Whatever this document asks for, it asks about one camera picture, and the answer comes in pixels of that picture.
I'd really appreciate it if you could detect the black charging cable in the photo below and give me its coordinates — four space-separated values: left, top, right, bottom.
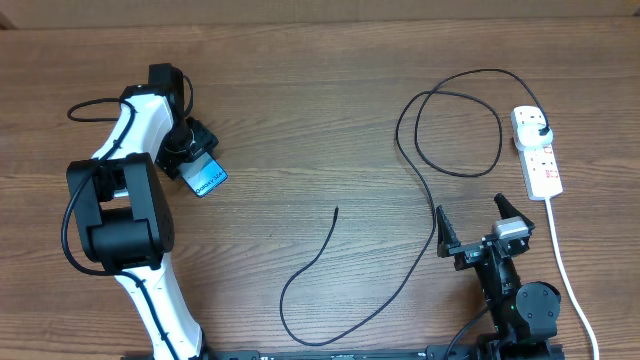
278 68 554 348

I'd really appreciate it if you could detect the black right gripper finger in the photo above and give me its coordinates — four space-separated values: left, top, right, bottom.
436 206 461 258
494 193 535 231

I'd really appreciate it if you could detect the white power strip cord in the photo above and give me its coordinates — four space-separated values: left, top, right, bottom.
543 197 601 360

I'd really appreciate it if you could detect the white charger adapter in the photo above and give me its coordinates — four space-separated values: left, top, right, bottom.
514 123 554 151

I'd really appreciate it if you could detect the blue smartphone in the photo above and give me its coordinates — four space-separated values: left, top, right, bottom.
178 153 228 198

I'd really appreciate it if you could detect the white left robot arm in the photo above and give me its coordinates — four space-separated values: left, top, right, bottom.
61 63 227 359

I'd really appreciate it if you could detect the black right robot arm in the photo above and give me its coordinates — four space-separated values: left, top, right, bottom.
425 193 565 360

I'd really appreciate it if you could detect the white power strip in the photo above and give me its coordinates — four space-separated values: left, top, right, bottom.
510 106 563 201

